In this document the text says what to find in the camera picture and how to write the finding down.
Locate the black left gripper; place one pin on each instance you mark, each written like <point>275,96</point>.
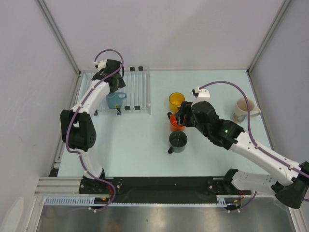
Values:
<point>120,84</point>

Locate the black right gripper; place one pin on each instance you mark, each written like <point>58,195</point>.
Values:
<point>183,108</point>

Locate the orange cup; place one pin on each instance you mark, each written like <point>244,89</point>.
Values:
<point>173,123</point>

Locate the light blue mug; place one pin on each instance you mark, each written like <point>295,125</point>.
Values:
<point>115,100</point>

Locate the yellow mug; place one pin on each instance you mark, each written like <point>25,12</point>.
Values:
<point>175,100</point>

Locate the grey mug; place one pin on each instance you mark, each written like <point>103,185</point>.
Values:
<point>177,141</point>

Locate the beige patterned ceramic mug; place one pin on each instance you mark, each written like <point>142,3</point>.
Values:
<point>242,111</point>

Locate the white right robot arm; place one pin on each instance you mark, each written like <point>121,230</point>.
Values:
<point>287,180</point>

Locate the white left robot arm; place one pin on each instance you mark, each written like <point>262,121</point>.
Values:
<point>77,128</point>

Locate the clear acrylic dish rack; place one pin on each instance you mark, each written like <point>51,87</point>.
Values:
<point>137,89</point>

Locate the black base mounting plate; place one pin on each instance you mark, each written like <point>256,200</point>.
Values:
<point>172,190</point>

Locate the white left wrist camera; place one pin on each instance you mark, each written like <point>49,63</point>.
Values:
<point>100,64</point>

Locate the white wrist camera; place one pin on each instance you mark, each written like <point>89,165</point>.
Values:
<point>100,64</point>
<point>201,94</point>

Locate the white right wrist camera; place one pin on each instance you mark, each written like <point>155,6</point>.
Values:
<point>201,94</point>

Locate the slotted cable duct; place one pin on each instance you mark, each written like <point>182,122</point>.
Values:
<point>93,202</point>

